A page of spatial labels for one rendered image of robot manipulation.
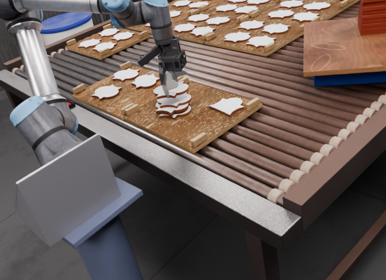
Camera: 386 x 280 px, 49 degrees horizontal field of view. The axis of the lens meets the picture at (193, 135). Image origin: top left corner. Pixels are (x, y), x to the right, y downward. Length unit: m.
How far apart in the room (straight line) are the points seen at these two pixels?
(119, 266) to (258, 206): 0.58
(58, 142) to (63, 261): 1.36
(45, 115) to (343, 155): 0.87
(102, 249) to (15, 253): 1.39
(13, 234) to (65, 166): 1.74
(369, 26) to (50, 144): 1.22
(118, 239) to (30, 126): 0.47
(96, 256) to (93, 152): 0.38
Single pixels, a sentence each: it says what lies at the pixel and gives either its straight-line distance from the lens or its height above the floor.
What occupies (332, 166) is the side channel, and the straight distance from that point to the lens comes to 1.20.
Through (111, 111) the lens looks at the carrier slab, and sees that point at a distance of 1.73.
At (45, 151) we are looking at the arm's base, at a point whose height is 1.09.
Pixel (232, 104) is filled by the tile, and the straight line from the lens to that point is 1.55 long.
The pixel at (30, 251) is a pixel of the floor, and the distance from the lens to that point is 2.73.
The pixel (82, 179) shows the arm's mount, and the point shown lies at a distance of 1.26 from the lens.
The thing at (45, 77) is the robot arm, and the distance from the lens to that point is 1.49.
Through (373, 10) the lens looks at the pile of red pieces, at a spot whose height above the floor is 1.12.
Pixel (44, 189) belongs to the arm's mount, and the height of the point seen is 1.05.
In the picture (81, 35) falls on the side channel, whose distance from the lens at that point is 2.84.
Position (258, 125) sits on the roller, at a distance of 1.45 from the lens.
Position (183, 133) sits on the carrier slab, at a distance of 1.45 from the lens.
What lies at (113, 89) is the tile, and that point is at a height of 0.95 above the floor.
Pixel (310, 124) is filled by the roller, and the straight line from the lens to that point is 1.44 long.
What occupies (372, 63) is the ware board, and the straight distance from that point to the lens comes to 1.54.
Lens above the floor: 1.69
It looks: 32 degrees down
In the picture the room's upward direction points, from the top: 12 degrees counter-clockwise
